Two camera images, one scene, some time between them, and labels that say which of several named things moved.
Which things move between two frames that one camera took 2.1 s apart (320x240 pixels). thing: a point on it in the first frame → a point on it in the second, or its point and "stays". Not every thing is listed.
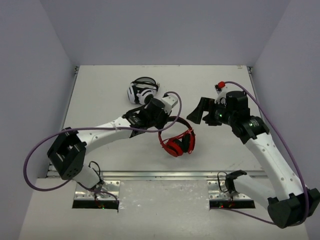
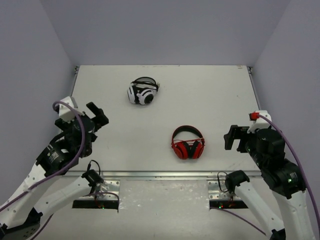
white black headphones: [140, 87] stays
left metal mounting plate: [109, 189] stays
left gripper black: [162, 116] → [93, 119]
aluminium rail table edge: [168, 175] stays
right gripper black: [203, 106] → [235, 133]
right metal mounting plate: [217, 190] stays
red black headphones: [184, 143] → [183, 149]
